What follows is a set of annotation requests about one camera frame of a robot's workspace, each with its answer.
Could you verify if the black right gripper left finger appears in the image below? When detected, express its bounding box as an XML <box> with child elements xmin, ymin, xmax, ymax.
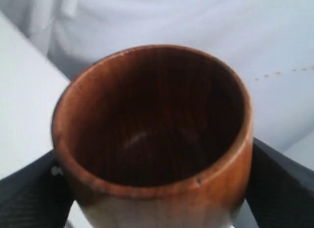
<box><xmin>0</xmin><ymin>151</ymin><xmax>74</xmax><ymax>228</ymax></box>

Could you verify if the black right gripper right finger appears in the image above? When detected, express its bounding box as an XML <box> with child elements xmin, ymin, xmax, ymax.
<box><xmin>246</xmin><ymin>138</ymin><xmax>314</xmax><ymax>228</ymax></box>

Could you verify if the small brown wooden cup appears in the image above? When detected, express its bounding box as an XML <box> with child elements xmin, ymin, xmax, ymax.
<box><xmin>51</xmin><ymin>45</ymin><xmax>253</xmax><ymax>228</ymax></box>

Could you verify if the white fabric backdrop curtain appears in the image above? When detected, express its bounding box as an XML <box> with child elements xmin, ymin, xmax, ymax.
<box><xmin>0</xmin><ymin>0</ymin><xmax>314</xmax><ymax>150</ymax></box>

